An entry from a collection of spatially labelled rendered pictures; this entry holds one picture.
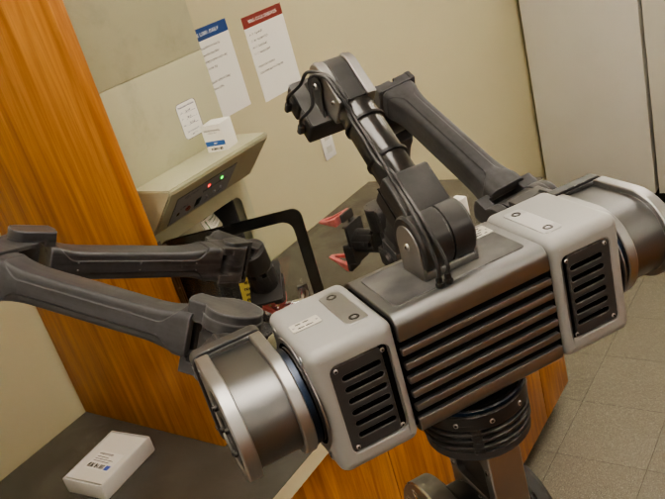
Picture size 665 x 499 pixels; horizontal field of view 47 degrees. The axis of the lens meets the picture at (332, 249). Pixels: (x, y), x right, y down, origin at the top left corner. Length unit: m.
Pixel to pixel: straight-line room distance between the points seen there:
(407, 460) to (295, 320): 1.22
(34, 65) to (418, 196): 0.88
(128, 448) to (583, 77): 3.30
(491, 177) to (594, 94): 3.24
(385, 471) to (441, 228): 1.18
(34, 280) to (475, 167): 0.67
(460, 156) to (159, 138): 0.69
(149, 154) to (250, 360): 0.87
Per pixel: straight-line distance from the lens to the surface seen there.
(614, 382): 3.22
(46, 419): 2.06
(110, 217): 1.55
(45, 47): 1.48
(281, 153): 2.61
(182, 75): 1.72
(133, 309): 1.05
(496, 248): 0.88
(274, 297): 1.52
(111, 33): 1.61
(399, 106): 1.34
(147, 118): 1.64
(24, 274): 1.13
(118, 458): 1.78
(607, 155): 4.53
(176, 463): 1.75
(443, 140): 1.27
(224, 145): 1.67
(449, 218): 0.83
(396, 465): 1.98
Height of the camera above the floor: 1.91
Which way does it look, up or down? 23 degrees down
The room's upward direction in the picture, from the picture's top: 16 degrees counter-clockwise
